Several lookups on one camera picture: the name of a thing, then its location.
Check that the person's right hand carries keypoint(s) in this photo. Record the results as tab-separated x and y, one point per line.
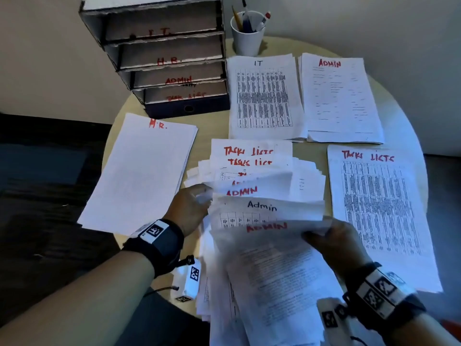
338	248

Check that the person's left hand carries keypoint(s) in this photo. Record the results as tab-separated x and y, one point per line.
187	208

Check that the Task Lists paper stack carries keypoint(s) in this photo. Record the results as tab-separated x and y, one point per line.
378	212

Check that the H.R. paper stack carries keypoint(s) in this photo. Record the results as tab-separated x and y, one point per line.
190	151

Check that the thin white letter sheet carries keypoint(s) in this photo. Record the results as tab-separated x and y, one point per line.
137	176

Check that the paper sheet marked ADMIN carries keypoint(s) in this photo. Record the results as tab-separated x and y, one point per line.
281	277

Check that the unsorted pile of papers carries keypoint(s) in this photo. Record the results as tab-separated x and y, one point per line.
306	183

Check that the I.T. paper stack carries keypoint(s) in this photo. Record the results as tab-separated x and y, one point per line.
270	137

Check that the paper sheet marked IT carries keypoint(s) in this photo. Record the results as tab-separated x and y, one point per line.
263	97

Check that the Admin paper stack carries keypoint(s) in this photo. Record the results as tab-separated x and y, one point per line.
338	100

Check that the cardboard document tray organizer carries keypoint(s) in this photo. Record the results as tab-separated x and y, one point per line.
162	17

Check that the person's right forearm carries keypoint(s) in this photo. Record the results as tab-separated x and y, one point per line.
421	333

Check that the person's left forearm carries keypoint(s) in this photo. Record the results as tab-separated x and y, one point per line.
83	306

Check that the round wooden table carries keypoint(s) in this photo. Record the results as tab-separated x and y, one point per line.
209	126

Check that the white pen cup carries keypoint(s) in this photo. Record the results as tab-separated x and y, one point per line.
248	43

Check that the blue pen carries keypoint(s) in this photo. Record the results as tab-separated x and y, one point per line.
247	25

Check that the yellow pencil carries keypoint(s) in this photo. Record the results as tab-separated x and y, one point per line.
237	17

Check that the white red-capped marker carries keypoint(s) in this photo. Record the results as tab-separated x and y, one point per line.
263	20

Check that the black pen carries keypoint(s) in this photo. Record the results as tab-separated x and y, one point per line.
245	10

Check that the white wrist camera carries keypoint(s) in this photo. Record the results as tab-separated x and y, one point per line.
187	281
331	320

